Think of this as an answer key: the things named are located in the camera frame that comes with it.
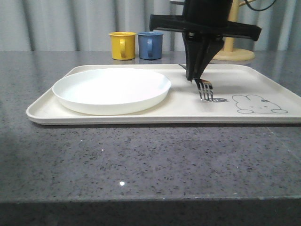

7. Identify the yellow mug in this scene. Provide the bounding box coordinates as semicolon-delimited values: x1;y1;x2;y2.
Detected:
109;32;136;60

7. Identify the cream rabbit print tray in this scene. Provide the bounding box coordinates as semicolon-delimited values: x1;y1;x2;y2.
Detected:
26;64;301;125

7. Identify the wooden mug tree stand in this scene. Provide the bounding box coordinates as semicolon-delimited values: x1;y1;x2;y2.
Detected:
213;0;254;61

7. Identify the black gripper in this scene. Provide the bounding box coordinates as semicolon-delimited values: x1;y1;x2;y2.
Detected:
149;0;261;81

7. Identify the white round plate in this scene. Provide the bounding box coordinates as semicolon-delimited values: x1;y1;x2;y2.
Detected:
52;68;171;115

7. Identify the blue mug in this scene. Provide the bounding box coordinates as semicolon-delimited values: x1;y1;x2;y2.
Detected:
137;32;163;60

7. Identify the black cable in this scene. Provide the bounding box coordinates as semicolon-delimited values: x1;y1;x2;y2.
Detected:
242;0;278;12

